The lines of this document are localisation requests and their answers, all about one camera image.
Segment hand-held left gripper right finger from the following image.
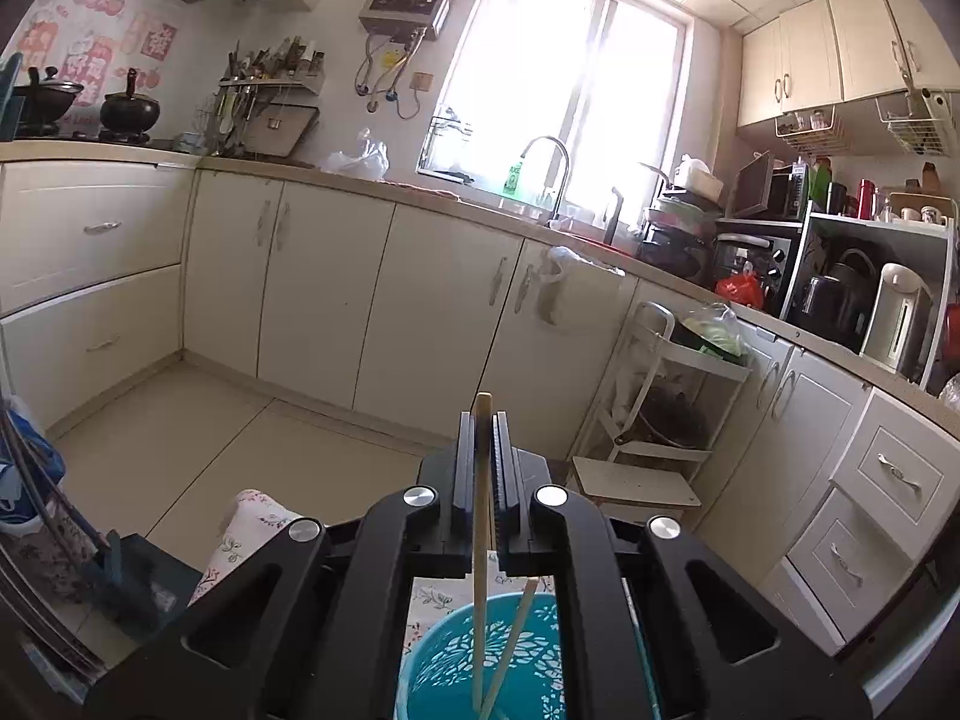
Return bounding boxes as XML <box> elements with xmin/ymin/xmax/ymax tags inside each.
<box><xmin>491</xmin><ymin>412</ymin><xmax>872</xmax><ymax>720</ymax></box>

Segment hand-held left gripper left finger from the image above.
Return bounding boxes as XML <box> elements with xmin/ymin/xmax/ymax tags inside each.
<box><xmin>82</xmin><ymin>414</ymin><xmax>479</xmax><ymax>720</ymax></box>

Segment wooden chopstick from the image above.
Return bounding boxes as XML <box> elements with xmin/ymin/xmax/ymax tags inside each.
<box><xmin>471</xmin><ymin>392</ymin><xmax>493</xmax><ymax>717</ymax></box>
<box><xmin>480</xmin><ymin>574</ymin><xmax>539</xmax><ymax>720</ymax></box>

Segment teal perforated utensil holder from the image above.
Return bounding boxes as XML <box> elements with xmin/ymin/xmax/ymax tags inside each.
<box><xmin>395</xmin><ymin>591</ymin><xmax>662</xmax><ymax>720</ymax></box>

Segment white step stool rack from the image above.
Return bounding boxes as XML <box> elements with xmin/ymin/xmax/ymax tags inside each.
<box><xmin>574</xmin><ymin>301</ymin><xmax>753</xmax><ymax>507</ymax></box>

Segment floral tablecloth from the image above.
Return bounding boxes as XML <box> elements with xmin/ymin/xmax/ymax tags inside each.
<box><xmin>187</xmin><ymin>489</ymin><xmax>563</xmax><ymax>661</ymax></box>

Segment cream door base cabinet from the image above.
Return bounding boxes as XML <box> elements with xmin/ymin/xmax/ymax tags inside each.
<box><xmin>180</xmin><ymin>171</ymin><xmax>638</xmax><ymax>462</ymax></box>

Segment bagged green vegetables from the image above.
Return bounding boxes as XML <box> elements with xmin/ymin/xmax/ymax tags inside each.
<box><xmin>671</xmin><ymin>304</ymin><xmax>747</xmax><ymax>357</ymax></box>

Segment stacked black cookware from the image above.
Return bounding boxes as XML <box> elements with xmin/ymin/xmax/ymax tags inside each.
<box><xmin>637</xmin><ymin>195</ymin><xmax>717</xmax><ymax>287</ymax></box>

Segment red plastic bag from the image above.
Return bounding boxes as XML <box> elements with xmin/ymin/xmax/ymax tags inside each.
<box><xmin>714</xmin><ymin>274</ymin><xmax>766</xmax><ymax>310</ymax></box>

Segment cream small drawer cabinet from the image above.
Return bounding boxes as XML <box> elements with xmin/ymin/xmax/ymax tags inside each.
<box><xmin>697</xmin><ymin>322</ymin><xmax>960</xmax><ymax>661</ymax></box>

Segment blue dustpan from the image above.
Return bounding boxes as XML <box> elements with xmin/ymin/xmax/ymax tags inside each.
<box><xmin>79</xmin><ymin>529</ymin><xmax>203</xmax><ymax>635</ymax></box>

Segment chrome sink faucet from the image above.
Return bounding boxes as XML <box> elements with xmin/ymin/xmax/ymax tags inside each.
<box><xmin>517</xmin><ymin>136</ymin><xmax>572</xmax><ymax>230</ymax></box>

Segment black toaster oven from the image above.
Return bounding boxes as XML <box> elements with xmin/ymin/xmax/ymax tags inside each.
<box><xmin>712</xmin><ymin>221</ymin><xmax>803</xmax><ymax>312</ymax></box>

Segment white plastic bag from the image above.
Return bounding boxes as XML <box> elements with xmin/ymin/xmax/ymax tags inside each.
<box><xmin>321</xmin><ymin>127</ymin><xmax>391</xmax><ymax>181</ymax></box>

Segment white box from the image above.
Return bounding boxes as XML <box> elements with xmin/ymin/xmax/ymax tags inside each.
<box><xmin>673</xmin><ymin>155</ymin><xmax>725</xmax><ymax>200</ymax></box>

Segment black kettle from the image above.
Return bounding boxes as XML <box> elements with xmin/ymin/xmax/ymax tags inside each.
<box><xmin>789</xmin><ymin>249</ymin><xmax>875</xmax><ymax>346</ymax></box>

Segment black microwave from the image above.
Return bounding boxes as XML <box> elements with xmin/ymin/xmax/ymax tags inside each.
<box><xmin>731</xmin><ymin>151</ymin><xmax>811</xmax><ymax>220</ymax></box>

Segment hanging cutting board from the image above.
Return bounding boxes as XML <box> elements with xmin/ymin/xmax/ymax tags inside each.
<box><xmin>244</xmin><ymin>103</ymin><xmax>321</xmax><ymax>160</ymax></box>

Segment dark broom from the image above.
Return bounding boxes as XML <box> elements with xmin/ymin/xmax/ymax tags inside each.
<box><xmin>0</xmin><ymin>390</ymin><xmax>106</xmax><ymax>683</ymax></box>

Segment kitchen window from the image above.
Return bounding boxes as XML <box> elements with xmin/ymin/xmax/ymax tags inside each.
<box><xmin>416</xmin><ymin>0</ymin><xmax>695</xmax><ymax>241</ymax></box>

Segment white thermos pot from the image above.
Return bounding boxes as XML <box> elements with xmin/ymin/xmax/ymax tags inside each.
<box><xmin>861</xmin><ymin>262</ymin><xmax>935</xmax><ymax>376</ymax></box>

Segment blue plastic bag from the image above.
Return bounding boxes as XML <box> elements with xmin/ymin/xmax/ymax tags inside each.
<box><xmin>0</xmin><ymin>394</ymin><xmax>67</xmax><ymax>533</ymax></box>

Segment cream wide drawer cabinet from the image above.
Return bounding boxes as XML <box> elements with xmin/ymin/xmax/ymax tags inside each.
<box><xmin>0</xmin><ymin>159</ymin><xmax>202</xmax><ymax>440</ymax></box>

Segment white counter shelf rack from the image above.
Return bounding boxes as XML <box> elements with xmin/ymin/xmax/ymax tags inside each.
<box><xmin>780</xmin><ymin>199</ymin><xmax>960</xmax><ymax>391</ymax></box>

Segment black lidded pot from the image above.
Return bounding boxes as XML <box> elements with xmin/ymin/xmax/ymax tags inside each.
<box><xmin>100</xmin><ymin>69</ymin><xmax>162</xmax><ymax>137</ymax></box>

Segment black wok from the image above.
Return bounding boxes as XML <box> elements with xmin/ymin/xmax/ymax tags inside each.
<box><xmin>11</xmin><ymin>66</ymin><xmax>85</xmax><ymax>137</ymax></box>

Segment wall utensil rack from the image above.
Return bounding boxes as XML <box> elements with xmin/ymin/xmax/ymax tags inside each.
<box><xmin>217</xmin><ymin>36</ymin><xmax>327</xmax><ymax>158</ymax></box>

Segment small white wire basket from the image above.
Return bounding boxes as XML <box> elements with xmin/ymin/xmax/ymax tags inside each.
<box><xmin>775</xmin><ymin>106</ymin><xmax>837</xmax><ymax>155</ymax></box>

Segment cream wall cabinets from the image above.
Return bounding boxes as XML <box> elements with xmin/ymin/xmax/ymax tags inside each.
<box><xmin>736</xmin><ymin>0</ymin><xmax>960</xmax><ymax>128</ymax></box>

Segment large white wire basket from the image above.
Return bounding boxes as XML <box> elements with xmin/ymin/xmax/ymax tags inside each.
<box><xmin>876</xmin><ymin>90</ymin><xmax>957</xmax><ymax>158</ymax></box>

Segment pink wall stickers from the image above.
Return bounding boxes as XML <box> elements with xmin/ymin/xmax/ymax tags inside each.
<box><xmin>15</xmin><ymin>0</ymin><xmax>181</xmax><ymax>128</ymax></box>

